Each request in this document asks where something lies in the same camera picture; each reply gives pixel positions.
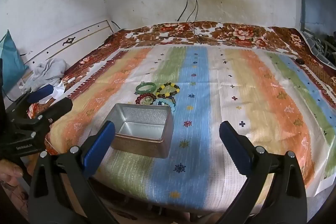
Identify yellow and black bead bracelet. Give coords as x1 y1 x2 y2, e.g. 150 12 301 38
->
156 82 181 98

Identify striped pastel bed sheet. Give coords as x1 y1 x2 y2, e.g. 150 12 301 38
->
49 44 336 210

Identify person's left hand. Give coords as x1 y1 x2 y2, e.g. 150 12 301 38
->
0 160 24 188

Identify white headboard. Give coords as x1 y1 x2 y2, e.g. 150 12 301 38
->
5 20 121 98

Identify teal pillow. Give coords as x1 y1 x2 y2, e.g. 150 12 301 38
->
0 30 29 90

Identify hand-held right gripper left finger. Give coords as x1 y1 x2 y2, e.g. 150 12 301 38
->
28 120 124 224

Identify silver metal tin box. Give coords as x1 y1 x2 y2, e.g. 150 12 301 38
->
111 103 174 159

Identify black cable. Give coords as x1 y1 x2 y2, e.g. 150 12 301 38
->
177 0 189 23
186 0 230 42

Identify light blue bead bracelet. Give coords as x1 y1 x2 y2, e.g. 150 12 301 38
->
153 97 177 111

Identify dark red bead bracelet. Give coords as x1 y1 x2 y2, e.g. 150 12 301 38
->
135 93 157 106

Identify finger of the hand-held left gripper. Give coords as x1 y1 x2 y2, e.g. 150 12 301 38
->
16 98 73 132
7 84 54 109

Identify grey crumpled cloth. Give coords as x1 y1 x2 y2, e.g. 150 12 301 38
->
22 58 67 93

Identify green jade bangle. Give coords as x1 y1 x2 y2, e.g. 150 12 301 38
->
135 82 157 94

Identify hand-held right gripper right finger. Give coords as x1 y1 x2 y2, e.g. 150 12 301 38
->
219 120 307 224

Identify brown floral blanket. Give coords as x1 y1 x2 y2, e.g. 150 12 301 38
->
29 21 336 119

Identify white crumpled tissue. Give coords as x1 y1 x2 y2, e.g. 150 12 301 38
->
50 82 66 104

